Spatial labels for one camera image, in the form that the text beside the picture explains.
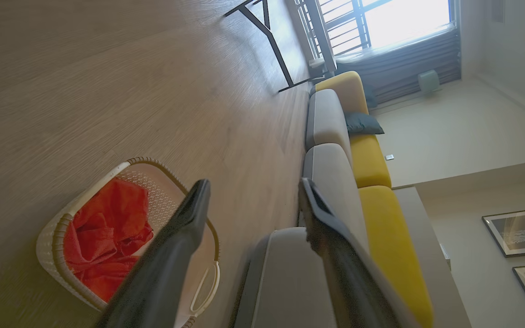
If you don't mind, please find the white woven laundry basket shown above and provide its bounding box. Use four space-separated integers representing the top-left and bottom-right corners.
36 157 221 328

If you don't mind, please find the grey and yellow sofa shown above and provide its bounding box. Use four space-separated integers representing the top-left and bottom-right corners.
233 71 473 328

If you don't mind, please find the red cloth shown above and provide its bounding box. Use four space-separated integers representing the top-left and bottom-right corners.
63 178 154 302

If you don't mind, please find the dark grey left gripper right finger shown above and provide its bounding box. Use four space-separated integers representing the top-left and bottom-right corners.
298 178 420 328

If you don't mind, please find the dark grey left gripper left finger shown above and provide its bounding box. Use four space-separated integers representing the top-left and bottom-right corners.
95 179 212 328

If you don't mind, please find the large framed picture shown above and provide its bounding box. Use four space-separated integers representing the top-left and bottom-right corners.
482 206 525 258

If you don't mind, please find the pale green small appliance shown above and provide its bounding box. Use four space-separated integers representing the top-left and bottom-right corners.
417 69 441 94

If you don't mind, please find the dark grey cushion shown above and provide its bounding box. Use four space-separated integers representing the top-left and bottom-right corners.
345 112 385 135

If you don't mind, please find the black metal table frame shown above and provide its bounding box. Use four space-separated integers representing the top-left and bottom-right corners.
224 0 322 93

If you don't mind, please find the grey pleated curtain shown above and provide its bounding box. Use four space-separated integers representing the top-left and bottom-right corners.
335 27 462 104

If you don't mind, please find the window with black railing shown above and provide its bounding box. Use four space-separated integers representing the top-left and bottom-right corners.
297 0 455 76

